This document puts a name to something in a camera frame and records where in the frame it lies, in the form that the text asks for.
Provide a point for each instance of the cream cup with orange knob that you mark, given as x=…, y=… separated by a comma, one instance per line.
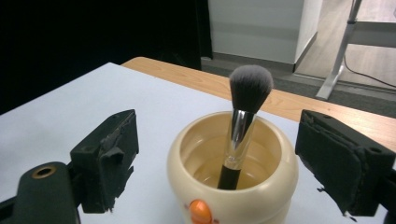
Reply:
x=267, y=193

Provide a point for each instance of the white cabinet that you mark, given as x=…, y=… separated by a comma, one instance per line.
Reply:
x=258, y=31

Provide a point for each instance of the black makeup brush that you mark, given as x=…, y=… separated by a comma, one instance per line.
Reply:
x=241, y=124

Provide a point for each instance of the wooden table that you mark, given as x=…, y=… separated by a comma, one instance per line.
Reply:
x=311, y=105

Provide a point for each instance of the white metal desk frame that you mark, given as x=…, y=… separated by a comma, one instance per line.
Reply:
x=339, y=59

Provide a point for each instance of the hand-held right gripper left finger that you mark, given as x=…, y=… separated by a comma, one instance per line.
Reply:
x=102, y=161

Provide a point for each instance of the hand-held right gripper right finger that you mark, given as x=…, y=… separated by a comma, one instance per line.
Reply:
x=339, y=161

